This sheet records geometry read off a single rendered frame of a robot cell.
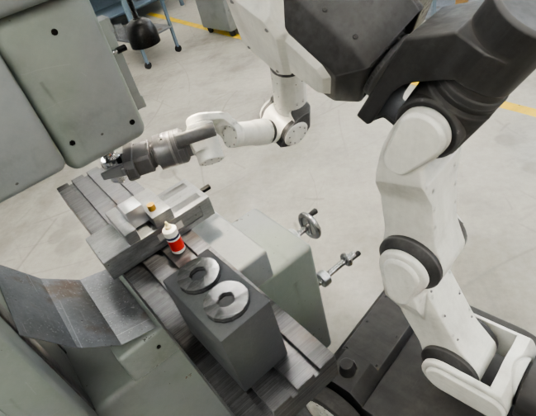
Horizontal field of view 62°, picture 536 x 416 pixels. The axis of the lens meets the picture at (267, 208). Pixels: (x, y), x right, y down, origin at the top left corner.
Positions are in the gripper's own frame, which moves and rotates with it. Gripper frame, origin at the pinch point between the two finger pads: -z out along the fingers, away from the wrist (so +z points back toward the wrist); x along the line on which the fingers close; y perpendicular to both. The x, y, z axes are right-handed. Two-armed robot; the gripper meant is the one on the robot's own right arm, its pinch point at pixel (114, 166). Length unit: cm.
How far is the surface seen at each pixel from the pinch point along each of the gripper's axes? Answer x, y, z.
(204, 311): 42.4, 12.3, 13.5
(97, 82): 7.9, -23.4, 6.8
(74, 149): 12.1, -13.0, -2.4
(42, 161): 16.7, -14.8, -7.5
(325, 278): -4, 71, 47
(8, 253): -156, 123, -131
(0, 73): 15.9, -32.3, -5.7
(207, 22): -469, 106, 58
